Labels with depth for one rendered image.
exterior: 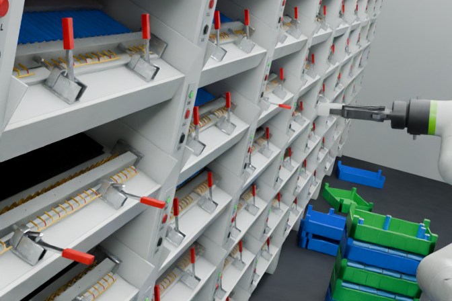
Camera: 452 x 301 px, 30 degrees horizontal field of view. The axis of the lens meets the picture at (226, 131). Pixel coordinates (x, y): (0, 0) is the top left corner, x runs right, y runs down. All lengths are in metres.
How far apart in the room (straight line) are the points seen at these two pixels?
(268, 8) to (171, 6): 0.70
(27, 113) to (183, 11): 0.54
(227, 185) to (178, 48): 0.80
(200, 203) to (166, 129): 0.58
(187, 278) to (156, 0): 0.83
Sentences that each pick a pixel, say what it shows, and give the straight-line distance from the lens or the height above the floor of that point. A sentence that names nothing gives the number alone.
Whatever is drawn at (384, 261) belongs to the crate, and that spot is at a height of 0.34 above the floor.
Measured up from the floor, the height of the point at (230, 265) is 0.32.
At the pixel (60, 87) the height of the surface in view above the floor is 1.08.
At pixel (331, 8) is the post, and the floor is 1.15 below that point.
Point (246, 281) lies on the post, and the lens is 2.93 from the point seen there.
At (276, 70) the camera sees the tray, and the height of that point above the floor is 0.94.
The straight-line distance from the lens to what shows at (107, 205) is 1.23.
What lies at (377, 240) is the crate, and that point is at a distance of 3.04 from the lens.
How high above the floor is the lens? 1.26
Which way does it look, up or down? 12 degrees down
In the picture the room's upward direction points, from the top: 13 degrees clockwise
